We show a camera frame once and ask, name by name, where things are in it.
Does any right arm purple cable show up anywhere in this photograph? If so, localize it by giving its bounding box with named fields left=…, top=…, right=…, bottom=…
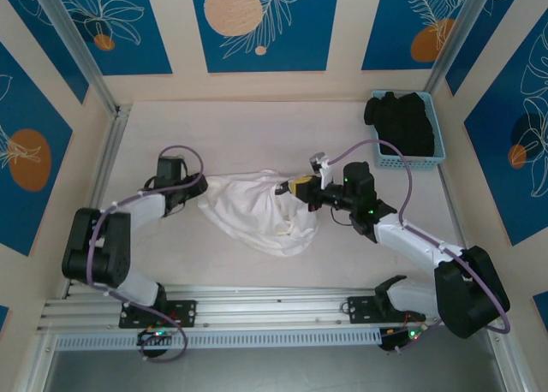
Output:
left=327, top=139, right=513, bottom=355

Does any aluminium frame leg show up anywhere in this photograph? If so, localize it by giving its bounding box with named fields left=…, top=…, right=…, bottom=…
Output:
left=485, top=323, right=530, bottom=392
left=19, top=331, right=59, bottom=392

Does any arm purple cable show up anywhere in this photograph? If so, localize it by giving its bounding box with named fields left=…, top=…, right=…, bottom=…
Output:
left=327, top=139, right=513, bottom=355
left=87, top=145, right=206, bottom=363

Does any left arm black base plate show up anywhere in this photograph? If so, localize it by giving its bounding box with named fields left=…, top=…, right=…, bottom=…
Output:
left=117, top=300, right=199, bottom=329

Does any long aluminium base rail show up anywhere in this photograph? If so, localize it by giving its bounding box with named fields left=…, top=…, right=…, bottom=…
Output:
left=36, top=283, right=509, bottom=333

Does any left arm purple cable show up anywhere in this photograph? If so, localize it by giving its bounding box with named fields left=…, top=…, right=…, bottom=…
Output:
left=87, top=145, right=206, bottom=363

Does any light blue plastic basket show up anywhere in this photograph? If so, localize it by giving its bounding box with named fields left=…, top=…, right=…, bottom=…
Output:
left=370, top=89, right=447, bottom=171

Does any aluminium corner post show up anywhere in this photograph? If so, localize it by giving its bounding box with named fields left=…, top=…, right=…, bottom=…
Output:
left=29, top=0, right=121, bottom=116
left=422, top=0, right=501, bottom=97

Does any white slotted cable duct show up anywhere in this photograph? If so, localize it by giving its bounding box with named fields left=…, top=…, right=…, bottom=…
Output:
left=54, top=328, right=383, bottom=351

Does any blue floral wall panel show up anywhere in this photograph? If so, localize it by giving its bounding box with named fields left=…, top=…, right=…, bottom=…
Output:
left=444, top=0, right=548, bottom=97
left=361, top=0, right=485, bottom=72
left=189, top=0, right=342, bottom=74
left=42, top=0, right=174, bottom=77
left=0, top=43, right=74, bottom=257
left=0, top=0, right=90, bottom=105
left=464, top=13, right=548, bottom=246

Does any black clothing pile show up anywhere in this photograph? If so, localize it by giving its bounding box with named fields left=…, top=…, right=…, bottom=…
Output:
left=363, top=91, right=437, bottom=157

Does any white t-shirt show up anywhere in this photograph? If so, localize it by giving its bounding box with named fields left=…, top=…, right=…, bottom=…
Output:
left=196, top=168, right=320, bottom=258

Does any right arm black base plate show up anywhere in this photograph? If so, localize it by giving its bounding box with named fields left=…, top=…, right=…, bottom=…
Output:
left=346, top=295, right=428, bottom=325

